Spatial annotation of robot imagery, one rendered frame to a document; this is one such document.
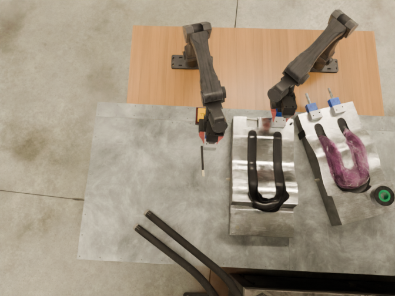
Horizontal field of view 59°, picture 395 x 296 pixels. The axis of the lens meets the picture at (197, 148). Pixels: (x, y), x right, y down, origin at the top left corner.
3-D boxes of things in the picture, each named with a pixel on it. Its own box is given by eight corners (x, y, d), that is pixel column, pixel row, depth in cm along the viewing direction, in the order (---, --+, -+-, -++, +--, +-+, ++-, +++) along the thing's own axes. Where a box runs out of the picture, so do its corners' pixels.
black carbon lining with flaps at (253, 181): (246, 131, 152) (249, 124, 143) (283, 133, 152) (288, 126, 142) (245, 212, 143) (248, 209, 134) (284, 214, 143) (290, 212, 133)
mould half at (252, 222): (231, 123, 160) (234, 112, 147) (288, 125, 160) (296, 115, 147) (228, 234, 147) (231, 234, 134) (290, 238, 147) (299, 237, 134)
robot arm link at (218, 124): (233, 129, 125) (232, 104, 116) (209, 134, 124) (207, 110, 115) (224, 108, 132) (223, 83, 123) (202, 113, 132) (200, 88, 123)
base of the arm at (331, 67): (344, 64, 159) (343, 51, 161) (301, 63, 159) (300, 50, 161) (337, 73, 167) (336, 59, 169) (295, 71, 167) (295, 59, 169)
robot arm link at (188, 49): (200, 60, 159) (207, 35, 127) (186, 63, 159) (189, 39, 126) (198, 47, 159) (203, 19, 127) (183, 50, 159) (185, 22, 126)
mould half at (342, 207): (294, 118, 161) (301, 110, 150) (347, 106, 163) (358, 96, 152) (331, 226, 148) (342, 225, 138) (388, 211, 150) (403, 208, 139)
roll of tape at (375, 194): (365, 195, 141) (370, 194, 137) (378, 182, 142) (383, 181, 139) (381, 211, 139) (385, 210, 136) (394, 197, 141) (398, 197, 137)
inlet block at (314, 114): (298, 97, 161) (302, 92, 155) (309, 94, 161) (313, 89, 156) (308, 123, 157) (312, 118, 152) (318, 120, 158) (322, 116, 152)
